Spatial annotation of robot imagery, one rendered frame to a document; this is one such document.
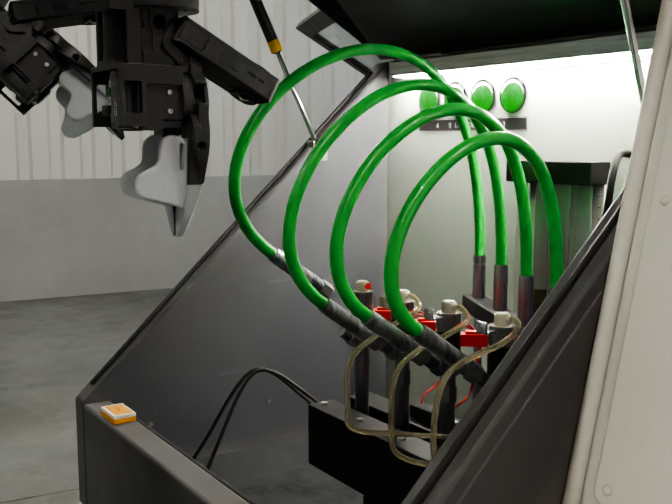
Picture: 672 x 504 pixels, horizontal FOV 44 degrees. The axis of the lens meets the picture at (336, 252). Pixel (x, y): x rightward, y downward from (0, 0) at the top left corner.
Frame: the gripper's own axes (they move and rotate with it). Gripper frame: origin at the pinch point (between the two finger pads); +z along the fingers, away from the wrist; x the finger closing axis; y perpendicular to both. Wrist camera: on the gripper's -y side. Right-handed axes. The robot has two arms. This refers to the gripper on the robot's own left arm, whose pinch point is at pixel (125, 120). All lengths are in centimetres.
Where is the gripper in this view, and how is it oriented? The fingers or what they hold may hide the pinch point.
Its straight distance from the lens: 103.7
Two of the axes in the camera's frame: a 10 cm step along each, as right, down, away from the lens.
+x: 3.7, -1.0, -9.2
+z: 7.0, 6.9, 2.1
